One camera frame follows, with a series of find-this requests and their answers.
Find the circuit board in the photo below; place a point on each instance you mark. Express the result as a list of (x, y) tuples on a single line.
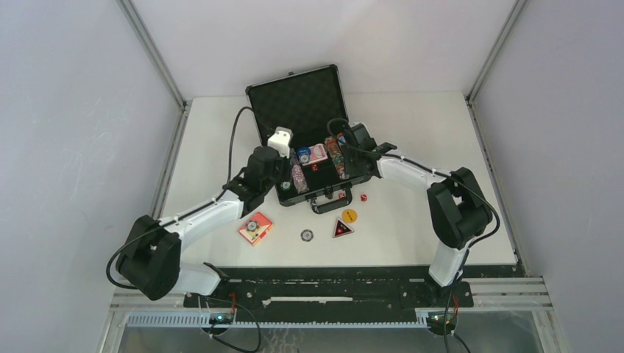
[(220, 319), (438, 319)]

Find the yellow round button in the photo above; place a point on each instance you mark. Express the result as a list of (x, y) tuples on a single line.
[(349, 216)]

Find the inner right chip row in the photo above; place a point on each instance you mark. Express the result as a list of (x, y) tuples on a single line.
[(335, 154)]

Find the far left chip row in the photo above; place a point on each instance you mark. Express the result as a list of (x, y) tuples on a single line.
[(287, 185)]

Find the poker chip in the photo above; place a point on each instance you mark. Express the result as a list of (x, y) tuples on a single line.
[(252, 226), (307, 235)]

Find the purple chip row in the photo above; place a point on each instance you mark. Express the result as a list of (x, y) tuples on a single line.
[(297, 175)]

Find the left circuit board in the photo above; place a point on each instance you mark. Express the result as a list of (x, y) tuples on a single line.
[(220, 319)]

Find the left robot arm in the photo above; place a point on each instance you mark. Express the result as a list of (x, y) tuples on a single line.
[(150, 259)]

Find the black poker case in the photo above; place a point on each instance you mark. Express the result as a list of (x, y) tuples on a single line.
[(310, 104)]

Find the right circuit board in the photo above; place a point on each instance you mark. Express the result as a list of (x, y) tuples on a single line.
[(438, 319)]

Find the red card deck in case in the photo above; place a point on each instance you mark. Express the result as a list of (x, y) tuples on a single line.
[(317, 154)]

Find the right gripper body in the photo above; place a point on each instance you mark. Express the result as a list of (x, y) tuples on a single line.
[(352, 166)]

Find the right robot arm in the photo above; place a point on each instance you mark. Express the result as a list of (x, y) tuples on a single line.
[(459, 212)]

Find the black mounting base plate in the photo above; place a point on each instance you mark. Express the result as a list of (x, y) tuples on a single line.
[(341, 295)]

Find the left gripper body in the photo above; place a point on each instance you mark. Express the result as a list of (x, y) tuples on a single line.
[(278, 176)]

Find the blue small blind button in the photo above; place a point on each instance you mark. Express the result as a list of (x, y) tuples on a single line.
[(304, 155)]

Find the red triangular dealer button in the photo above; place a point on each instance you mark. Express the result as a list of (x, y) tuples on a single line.
[(342, 228)]

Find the red playing card box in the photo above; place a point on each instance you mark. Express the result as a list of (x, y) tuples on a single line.
[(265, 226)]

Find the far right chip row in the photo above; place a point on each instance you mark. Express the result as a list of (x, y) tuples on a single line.
[(341, 140)]

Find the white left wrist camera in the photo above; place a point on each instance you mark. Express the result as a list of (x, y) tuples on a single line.
[(280, 141)]

